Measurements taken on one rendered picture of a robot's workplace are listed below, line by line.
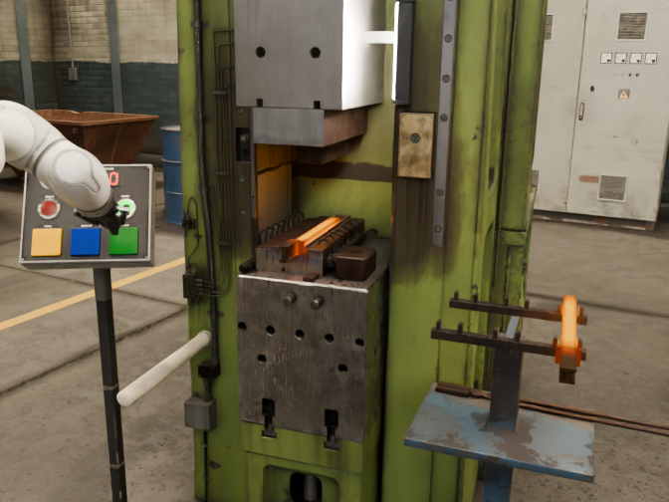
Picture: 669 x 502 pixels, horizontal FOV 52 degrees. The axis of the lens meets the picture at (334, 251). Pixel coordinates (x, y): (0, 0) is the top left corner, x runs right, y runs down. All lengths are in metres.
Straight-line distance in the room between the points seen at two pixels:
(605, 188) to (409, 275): 5.17
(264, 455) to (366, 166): 0.96
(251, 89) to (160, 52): 8.26
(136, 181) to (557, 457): 1.28
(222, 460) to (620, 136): 5.34
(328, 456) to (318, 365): 0.28
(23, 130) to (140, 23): 8.88
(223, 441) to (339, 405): 0.60
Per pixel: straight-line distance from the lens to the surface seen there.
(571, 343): 1.44
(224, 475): 2.47
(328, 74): 1.77
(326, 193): 2.32
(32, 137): 1.49
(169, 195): 6.60
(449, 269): 1.93
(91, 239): 1.95
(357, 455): 1.99
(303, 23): 1.80
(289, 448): 2.05
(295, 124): 1.81
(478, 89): 1.84
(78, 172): 1.42
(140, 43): 10.34
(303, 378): 1.93
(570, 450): 1.62
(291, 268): 1.89
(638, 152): 6.94
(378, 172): 2.26
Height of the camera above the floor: 1.48
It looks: 15 degrees down
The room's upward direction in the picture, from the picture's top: 1 degrees clockwise
